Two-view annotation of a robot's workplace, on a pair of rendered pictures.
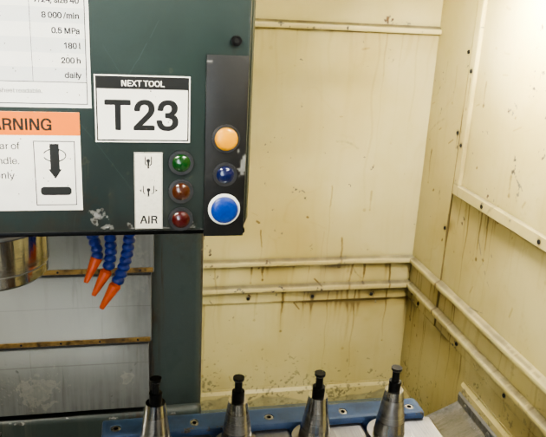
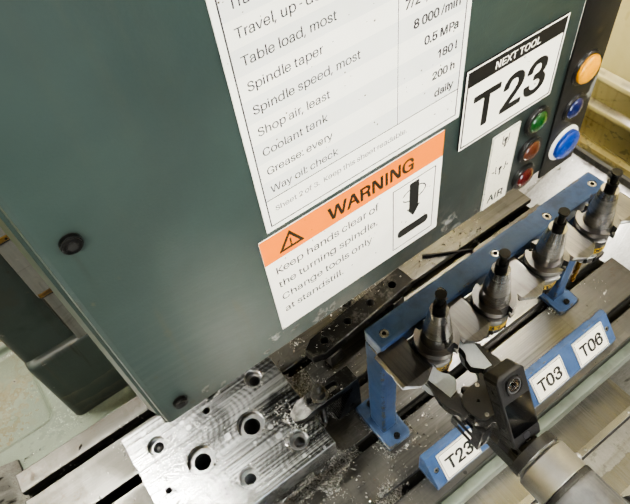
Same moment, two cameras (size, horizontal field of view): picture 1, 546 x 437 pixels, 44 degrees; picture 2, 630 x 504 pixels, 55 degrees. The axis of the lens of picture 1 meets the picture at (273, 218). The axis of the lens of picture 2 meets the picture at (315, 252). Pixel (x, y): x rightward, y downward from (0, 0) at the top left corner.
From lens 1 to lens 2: 0.60 m
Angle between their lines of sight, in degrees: 37
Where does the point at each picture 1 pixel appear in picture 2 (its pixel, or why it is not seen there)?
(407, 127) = not seen: outside the picture
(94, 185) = (449, 195)
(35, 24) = (405, 44)
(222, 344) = not seen: hidden behind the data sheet
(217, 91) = (592, 15)
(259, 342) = not seen: hidden behind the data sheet
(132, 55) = (513, 20)
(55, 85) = (423, 113)
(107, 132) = (471, 134)
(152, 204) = (500, 179)
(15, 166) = (372, 230)
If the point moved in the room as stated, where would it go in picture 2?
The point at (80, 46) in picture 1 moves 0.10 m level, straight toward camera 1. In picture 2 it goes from (456, 44) to (602, 119)
